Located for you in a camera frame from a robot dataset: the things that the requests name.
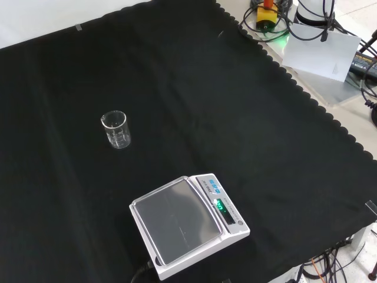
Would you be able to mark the clear glass beaker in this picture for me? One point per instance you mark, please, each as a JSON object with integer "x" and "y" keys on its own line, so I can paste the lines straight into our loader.
{"x": 116, "y": 132}

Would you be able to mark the black bench cloth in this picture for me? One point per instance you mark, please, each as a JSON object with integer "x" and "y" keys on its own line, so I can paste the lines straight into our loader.
{"x": 188, "y": 118}

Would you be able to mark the white electronic balance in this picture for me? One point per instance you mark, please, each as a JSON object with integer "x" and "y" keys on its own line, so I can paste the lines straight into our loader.
{"x": 188, "y": 224}

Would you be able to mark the yellow stop button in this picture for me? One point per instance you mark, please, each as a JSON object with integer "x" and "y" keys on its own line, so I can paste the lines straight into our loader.
{"x": 266, "y": 17}

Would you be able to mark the pale white board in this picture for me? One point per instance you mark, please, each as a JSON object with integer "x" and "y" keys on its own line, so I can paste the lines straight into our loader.
{"x": 321, "y": 54}

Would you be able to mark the black power adapter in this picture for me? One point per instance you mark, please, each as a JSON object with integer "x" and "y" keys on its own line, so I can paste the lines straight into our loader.
{"x": 363, "y": 66}

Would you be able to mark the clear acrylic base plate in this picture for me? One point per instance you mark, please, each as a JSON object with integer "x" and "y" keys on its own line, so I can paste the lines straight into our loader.
{"x": 332, "y": 88}

